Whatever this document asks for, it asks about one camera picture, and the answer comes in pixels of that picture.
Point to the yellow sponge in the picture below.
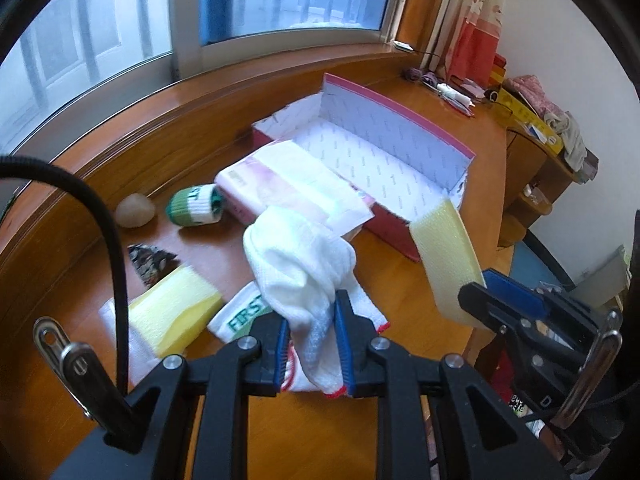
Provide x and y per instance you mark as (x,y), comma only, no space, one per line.
(175,305)
(445,255)

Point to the red printed bag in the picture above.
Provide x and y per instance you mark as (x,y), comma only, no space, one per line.
(495,370)

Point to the yellow box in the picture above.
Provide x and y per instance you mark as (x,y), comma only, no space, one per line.
(525,120)

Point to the purple yarn bundle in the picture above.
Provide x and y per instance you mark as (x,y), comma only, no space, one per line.
(420,76)

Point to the blue chair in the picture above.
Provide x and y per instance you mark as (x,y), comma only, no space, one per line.
(540,260)

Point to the dark patterned cloth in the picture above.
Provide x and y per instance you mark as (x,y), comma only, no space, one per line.
(150,265)

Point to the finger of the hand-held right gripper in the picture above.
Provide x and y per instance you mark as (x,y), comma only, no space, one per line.
(515,290)
(492,307)

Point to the small white bundle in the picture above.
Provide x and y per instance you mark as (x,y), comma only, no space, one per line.
(452,95)

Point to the rolled green white sock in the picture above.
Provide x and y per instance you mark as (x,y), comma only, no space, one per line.
(195,207)

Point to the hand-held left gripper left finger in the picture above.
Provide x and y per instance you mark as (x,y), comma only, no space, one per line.
(281,355)

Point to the white bin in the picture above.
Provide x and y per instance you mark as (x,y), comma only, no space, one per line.
(600,285)

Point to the wooden cabinet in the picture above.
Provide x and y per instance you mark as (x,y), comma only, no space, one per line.
(525,170)

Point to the beige stone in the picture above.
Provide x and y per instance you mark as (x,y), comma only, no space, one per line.
(134,211)

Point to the white sock with red trim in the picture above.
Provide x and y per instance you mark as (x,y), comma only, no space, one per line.
(300,260)

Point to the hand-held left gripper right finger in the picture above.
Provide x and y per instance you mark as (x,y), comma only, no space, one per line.
(346,345)

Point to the pink tissue pack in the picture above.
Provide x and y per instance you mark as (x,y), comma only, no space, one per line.
(290,180)

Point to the pink patterned cloth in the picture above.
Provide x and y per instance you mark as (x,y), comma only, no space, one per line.
(535,92)

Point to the white and red curtain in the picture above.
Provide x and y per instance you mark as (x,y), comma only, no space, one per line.
(475,20)

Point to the beige crumpled cloth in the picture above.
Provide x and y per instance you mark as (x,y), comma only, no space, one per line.
(570,135)

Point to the red shoebox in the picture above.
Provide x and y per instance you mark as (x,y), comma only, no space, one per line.
(380,150)

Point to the white sock with green print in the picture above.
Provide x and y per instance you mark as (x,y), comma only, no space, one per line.
(235,317)

